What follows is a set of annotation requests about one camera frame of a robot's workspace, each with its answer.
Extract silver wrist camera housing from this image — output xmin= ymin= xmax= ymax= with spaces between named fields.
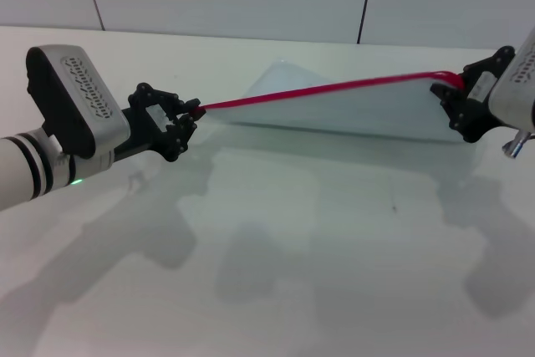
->
xmin=489 ymin=24 xmax=535 ymax=131
xmin=25 ymin=44 xmax=131 ymax=161

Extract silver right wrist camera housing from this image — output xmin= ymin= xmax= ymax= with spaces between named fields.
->
xmin=489 ymin=24 xmax=535 ymax=131

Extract clear document bag red zipper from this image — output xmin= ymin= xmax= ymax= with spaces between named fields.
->
xmin=195 ymin=59 xmax=478 ymax=145

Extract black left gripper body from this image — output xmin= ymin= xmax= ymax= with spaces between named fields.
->
xmin=110 ymin=82 xmax=179 ymax=164

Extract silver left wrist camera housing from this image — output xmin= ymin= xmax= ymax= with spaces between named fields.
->
xmin=25 ymin=44 xmax=131 ymax=161

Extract black wall strip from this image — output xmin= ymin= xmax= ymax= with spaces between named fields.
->
xmin=356 ymin=0 xmax=378 ymax=45

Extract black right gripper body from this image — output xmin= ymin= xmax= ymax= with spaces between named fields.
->
xmin=461 ymin=44 xmax=518 ymax=144

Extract small cable connector plug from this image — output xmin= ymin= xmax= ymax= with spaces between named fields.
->
xmin=501 ymin=129 xmax=532 ymax=160

